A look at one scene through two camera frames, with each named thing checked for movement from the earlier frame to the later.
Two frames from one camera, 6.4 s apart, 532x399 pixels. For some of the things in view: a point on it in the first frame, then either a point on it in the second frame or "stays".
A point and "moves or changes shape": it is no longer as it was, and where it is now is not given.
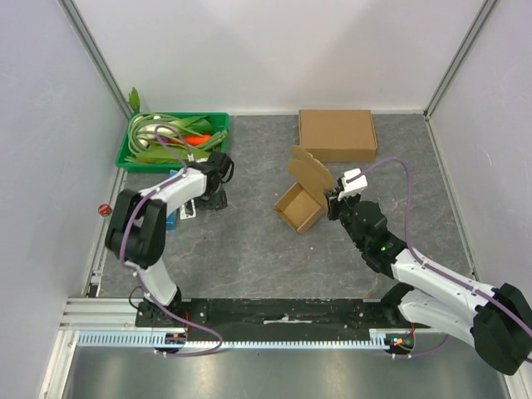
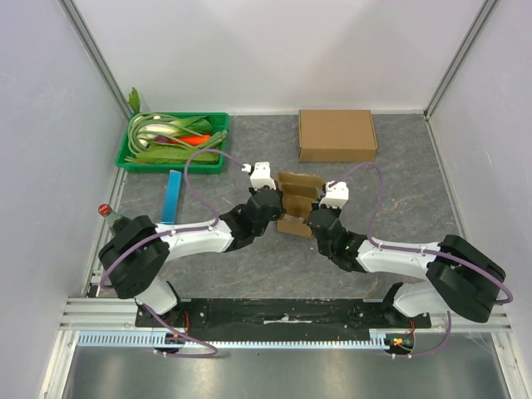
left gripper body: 214,201 -> 280,209
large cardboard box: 338,135 stays
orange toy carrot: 197,140 stays
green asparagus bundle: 215,140 stays
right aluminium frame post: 466,45 stays
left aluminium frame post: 76,20 stays
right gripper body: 336,206 -> 317,214
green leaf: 135,100 stays
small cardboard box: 304,200 moves or changes shape
